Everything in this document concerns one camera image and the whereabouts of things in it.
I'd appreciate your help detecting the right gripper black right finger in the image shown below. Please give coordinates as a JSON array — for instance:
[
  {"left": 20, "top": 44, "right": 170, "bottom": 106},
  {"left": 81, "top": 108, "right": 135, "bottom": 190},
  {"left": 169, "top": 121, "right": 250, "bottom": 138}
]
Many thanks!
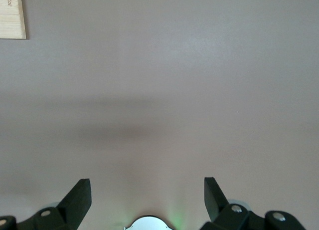
[{"left": 199, "top": 177, "right": 309, "bottom": 230}]

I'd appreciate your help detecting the bamboo cutting board metal handle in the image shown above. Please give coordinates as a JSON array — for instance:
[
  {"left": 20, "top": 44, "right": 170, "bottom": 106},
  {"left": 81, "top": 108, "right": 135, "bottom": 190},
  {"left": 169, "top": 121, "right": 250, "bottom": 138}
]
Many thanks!
[{"left": 0, "top": 0, "right": 27, "bottom": 40}]

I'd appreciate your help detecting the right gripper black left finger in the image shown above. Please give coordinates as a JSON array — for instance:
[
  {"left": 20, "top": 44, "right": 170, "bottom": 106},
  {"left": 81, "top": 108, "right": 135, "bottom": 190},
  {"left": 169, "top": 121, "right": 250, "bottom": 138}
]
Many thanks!
[{"left": 0, "top": 179, "right": 92, "bottom": 230}]

